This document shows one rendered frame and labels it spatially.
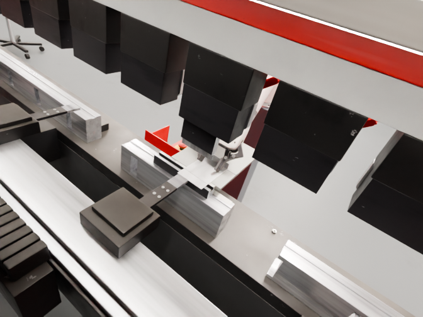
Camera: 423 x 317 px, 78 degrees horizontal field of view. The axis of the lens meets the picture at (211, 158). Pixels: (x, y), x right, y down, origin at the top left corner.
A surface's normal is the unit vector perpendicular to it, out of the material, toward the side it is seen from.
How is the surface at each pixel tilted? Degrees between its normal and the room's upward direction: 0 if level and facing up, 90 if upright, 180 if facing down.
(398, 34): 90
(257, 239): 0
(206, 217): 90
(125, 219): 0
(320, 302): 90
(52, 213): 0
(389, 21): 90
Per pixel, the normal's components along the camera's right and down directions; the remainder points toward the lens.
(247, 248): 0.22, -0.78
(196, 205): -0.56, 0.39
